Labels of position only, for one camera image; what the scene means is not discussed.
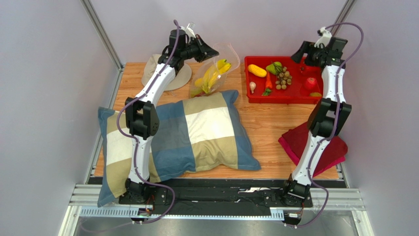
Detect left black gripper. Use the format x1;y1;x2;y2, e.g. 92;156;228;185
181;34;219;63

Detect clear zip top bag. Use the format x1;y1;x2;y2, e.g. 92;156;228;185
189;43;240;98

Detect yellow lemon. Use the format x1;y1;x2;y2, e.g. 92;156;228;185
194;78;204;88

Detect yellow banana bunch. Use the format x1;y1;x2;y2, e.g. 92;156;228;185
201;59;232;94

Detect brown longan cluster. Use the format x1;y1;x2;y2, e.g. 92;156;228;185
275;65;293;90

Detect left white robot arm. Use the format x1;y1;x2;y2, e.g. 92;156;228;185
123;29;219;204

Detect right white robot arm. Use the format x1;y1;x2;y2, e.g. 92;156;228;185
281;36;352;206

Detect beige bucket hat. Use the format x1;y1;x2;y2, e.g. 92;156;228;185
141;54;192;91

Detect small yellow green fruit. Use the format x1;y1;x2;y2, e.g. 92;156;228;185
309;92;323;97

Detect green pear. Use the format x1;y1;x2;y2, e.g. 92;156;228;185
266;61;283;75

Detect red plastic tray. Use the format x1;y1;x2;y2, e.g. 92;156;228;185
244;56;323;105

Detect orange carrot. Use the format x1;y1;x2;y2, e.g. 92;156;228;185
262;72;273;96

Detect yellow corn cob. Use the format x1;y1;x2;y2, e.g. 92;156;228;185
247;64;267;78

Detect garlic bulb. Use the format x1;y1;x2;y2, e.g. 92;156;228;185
249;82;256;94

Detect plaid pillow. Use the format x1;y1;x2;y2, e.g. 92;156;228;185
98;90;261;194

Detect folded red cloth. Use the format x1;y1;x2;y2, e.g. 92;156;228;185
278;122;348;177

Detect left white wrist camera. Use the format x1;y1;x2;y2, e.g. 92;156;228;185
181;22;196;39

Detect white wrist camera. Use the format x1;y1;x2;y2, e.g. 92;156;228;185
314;27;332;49
181;22;196;39

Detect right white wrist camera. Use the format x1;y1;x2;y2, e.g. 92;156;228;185
314;27;332;49

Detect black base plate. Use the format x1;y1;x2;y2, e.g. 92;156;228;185
87;177;348;217

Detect aluminium frame rail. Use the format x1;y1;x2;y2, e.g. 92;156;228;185
59;180;373;236

